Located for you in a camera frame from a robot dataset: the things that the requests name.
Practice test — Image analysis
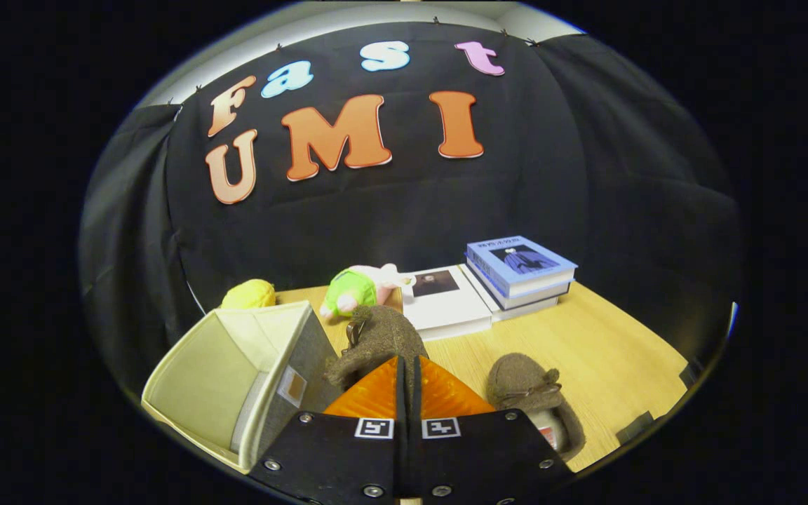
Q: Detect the yellow plush ball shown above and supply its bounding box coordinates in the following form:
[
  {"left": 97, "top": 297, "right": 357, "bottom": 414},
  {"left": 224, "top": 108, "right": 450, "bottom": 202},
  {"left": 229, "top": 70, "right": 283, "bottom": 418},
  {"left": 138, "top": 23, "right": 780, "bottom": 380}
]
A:
[{"left": 220, "top": 279, "right": 277, "bottom": 309}]

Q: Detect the grey fabric storage box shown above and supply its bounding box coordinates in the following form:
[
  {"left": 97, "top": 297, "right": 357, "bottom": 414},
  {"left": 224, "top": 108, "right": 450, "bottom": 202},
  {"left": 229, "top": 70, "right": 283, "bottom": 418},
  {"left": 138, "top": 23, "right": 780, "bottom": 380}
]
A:
[{"left": 141, "top": 302, "right": 339, "bottom": 475}]

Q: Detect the small black strip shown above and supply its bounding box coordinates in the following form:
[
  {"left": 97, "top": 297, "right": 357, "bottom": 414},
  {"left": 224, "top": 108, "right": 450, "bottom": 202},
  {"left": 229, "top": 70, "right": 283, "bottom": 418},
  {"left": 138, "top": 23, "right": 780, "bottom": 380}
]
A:
[{"left": 614, "top": 410, "right": 657, "bottom": 446}]

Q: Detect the green and pink plush toy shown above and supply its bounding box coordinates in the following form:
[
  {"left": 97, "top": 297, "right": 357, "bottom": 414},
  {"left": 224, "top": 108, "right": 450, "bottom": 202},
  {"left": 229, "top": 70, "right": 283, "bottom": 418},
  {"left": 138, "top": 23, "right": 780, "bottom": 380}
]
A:
[{"left": 318, "top": 263, "right": 415, "bottom": 323}]

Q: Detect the white book with dark photo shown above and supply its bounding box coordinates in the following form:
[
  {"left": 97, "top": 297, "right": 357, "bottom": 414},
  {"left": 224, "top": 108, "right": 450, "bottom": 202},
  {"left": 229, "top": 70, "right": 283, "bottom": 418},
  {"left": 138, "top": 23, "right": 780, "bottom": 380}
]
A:
[{"left": 398, "top": 264, "right": 494, "bottom": 342}]

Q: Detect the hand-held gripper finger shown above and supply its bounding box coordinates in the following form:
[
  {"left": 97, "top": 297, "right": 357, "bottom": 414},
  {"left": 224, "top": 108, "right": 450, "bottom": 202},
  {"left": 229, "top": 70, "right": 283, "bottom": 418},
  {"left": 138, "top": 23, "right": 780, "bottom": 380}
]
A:
[
  {"left": 247, "top": 355, "right": 410, "bottom": 505},
  {"left": 411, "top": 356, "right": 578, "bottom": 504}
]

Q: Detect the black backdrop cloth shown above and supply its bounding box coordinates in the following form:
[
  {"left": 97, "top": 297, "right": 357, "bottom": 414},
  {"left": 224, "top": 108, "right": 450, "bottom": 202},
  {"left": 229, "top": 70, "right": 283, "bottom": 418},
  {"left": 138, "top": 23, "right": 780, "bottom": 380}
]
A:
[{"left": 78, "top": 21, "right": 745, "bottom": 393}]

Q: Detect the plain white book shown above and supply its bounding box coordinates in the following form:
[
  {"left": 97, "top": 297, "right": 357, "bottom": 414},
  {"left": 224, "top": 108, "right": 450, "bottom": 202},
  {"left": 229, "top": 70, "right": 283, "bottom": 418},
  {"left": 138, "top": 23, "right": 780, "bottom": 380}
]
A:
[{"left": 459, "top": 265, "right": 560, "bottom": 322}]

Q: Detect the brown fuzzy shoe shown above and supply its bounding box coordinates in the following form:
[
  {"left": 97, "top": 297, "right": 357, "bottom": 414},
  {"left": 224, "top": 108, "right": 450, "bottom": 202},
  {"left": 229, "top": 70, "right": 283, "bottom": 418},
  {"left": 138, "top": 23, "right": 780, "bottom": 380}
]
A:
[
  {"left": 486, "top": 352, "right": 587, "bottom": 462},
  {"left": 323, "top": 304, "right": 430, "bottom": 409}
]

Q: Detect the dark-spined book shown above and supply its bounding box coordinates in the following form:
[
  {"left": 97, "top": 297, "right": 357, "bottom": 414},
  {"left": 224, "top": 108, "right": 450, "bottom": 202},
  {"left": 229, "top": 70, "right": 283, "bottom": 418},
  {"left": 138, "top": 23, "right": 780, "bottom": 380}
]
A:
[{"left": 469, "top": 260, "right": 573, "bottom": 311}]

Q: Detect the blue book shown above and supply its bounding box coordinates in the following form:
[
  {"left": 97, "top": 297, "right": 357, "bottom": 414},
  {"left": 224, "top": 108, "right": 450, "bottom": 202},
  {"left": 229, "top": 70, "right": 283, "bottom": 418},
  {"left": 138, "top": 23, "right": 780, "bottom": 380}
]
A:
[{"left": 466, "top": 236, "right": 579, "bottom": 299}]

